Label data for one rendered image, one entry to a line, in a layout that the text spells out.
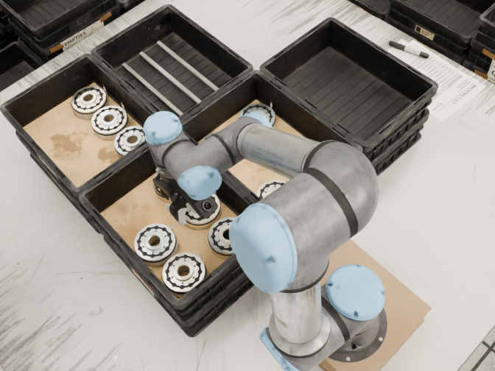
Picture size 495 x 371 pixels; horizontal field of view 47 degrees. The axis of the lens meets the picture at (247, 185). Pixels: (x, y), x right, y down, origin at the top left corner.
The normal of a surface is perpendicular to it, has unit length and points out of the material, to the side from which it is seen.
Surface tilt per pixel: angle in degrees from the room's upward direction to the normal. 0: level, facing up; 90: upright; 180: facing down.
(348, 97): 0
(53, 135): 0
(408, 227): 0
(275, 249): 30
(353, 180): 21
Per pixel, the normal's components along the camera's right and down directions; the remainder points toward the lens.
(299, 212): 0.01, -0.43
